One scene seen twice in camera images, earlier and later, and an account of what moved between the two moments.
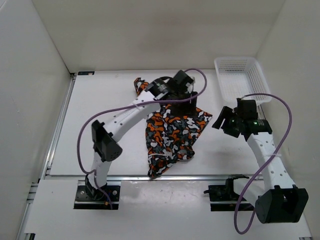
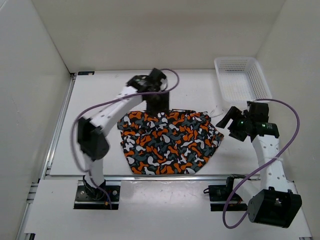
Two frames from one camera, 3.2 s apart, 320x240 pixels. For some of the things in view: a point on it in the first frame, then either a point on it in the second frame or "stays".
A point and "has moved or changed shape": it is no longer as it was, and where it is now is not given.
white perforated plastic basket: x=239 y=76 stays
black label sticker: x=85 y=73 stays
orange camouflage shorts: x=170 y=138 has moved or changed shape
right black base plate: x=225 y=193 stays
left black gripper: x=188 y=109 → x=163 y=107
